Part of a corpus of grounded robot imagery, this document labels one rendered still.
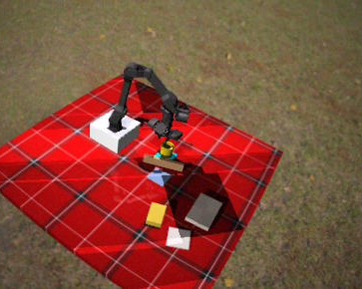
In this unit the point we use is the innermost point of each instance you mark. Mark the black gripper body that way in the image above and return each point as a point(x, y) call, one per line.
point(175, 134)

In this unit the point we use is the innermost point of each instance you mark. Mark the yellow block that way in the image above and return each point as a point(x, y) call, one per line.
point(156, 215)

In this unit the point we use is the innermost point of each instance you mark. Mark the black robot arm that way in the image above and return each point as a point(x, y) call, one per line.
point(170, 107)

